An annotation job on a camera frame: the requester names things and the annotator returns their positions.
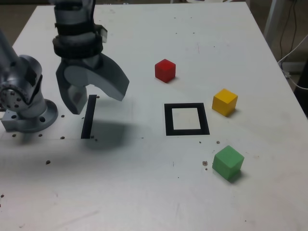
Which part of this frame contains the thin black hanging cable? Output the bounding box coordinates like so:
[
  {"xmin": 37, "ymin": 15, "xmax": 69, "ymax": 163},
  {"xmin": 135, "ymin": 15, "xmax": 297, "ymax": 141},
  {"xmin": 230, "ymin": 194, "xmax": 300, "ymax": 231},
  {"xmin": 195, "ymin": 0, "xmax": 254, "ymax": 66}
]
[{"xmin": 280, "ymin": 0, "xmax": 299, "ymax": 61}]

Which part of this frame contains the yellow cube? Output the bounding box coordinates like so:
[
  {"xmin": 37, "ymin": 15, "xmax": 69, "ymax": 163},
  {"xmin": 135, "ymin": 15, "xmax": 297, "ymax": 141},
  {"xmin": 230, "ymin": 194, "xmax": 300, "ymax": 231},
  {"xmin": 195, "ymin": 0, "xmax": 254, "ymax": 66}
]
[{"xmin": 211, "ymin": 88, "xmax": 239, "ymax": 117}]

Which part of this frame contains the white cable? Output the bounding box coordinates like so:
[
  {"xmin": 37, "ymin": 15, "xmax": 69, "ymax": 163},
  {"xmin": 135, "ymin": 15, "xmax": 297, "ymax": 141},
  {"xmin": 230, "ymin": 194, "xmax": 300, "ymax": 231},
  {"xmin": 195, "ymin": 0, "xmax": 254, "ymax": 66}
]
[{"xmin": 278, "ymin": 33, "xmax": 308, "ymax": 90}]

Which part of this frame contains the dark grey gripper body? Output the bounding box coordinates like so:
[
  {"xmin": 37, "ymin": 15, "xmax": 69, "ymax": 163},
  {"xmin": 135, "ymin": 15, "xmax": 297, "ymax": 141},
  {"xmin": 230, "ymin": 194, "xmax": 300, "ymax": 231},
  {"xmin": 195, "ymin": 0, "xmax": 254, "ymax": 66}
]
[{"xmin": 59, "ymin": 53, "xmax": 101, "ymax": 70}]

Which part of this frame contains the red cube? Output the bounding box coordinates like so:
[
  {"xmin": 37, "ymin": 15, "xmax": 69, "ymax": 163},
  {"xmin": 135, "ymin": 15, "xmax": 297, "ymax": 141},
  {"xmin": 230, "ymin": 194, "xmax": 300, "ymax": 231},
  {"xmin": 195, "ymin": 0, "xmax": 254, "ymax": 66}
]
[{"xmin": 154, "ymin": 58, "xmax": 177, "ymax": 83}]

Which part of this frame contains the green cube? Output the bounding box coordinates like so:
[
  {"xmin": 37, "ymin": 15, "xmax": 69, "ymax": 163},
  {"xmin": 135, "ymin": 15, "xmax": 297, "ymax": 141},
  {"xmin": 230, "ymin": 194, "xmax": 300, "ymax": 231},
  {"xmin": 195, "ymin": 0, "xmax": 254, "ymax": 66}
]
[{"xmin": 212, "ymin": 145, "xmax": 245, "ymax": 181}]

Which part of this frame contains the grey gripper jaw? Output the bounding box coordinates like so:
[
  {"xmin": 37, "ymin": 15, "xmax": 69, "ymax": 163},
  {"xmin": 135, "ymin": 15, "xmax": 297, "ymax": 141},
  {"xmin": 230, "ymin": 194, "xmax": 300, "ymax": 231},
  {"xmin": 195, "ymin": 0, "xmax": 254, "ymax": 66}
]
[
  {"xmin": 64, "ymin": 52, "xmax": 130, "ymax": 102},
  {"xmin": 55, "ymin": 61, "xmax": 88, "ymax": 116}
]

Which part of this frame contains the black tape strip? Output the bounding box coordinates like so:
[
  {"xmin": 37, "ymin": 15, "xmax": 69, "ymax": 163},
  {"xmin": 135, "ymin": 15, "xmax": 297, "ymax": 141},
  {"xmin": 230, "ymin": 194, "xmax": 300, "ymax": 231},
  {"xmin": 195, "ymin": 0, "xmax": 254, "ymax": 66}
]
[{"xmin": 80, "ymin": 94, "xmax": 97, "ymax": 140}]

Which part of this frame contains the small gripper camera box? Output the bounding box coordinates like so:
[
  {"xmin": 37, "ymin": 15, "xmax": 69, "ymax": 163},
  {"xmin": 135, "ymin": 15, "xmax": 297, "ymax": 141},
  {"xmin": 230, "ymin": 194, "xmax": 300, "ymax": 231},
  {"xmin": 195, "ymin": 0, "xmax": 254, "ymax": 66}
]
[{"xmin": 96, "ymin": 24, "xmax": 108, "ymax": 44}]

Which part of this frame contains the white metal post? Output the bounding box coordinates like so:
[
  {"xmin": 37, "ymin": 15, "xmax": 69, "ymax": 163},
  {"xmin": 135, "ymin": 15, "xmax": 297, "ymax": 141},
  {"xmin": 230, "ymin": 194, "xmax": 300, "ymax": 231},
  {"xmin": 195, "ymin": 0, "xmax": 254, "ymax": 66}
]
[{"xmin": 263, "ymin": 0, "xmax": 286, "ymax": 44}]

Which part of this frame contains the black tape square outline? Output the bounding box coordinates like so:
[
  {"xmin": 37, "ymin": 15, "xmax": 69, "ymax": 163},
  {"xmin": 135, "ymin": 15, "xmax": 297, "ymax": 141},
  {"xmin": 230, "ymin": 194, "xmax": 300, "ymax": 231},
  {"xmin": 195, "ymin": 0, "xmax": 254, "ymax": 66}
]
[{"xmin": 164, "ymin": 103, "xmax": 210, "ymax": 136}]

